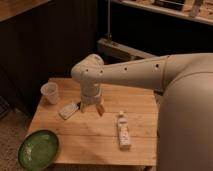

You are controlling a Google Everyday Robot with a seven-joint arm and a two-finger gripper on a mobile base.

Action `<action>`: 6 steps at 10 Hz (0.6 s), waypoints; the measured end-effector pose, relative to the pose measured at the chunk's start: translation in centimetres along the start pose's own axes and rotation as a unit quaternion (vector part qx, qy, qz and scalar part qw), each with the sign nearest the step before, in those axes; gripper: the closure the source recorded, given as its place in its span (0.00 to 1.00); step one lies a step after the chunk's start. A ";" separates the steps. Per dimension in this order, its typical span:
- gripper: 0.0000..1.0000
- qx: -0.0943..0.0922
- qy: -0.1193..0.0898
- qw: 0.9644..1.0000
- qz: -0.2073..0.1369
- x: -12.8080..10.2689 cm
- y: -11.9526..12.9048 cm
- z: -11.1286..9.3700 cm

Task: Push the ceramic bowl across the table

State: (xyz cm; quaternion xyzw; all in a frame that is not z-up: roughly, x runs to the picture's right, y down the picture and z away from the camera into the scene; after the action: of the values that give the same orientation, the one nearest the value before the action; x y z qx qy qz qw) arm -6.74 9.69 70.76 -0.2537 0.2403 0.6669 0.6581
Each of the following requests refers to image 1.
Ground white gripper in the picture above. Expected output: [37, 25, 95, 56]
[80, 82, 105, 116]

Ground green ceramic bowl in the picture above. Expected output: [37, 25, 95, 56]
[18, 130, 59, 171]

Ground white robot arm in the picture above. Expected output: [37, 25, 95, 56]
[71, 53, 213, 171]

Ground white sponge block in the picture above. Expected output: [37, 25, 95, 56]
[59, 102, 79, 120]

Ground white tube package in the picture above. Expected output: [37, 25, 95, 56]
[117, 111, 131, 150]

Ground wooden table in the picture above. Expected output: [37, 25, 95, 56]
[29, 78, 158, 166]

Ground clear plastic cup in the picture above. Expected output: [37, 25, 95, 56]
[40, 82, 59, 105]

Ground metal pole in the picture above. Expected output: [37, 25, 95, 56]
[107, 0, 111, 40]

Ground wooden shelf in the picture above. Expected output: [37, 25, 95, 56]
[111, 0, 213, 26]

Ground grey metal rail base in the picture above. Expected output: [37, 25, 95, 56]
[97, 38, 154, 61]

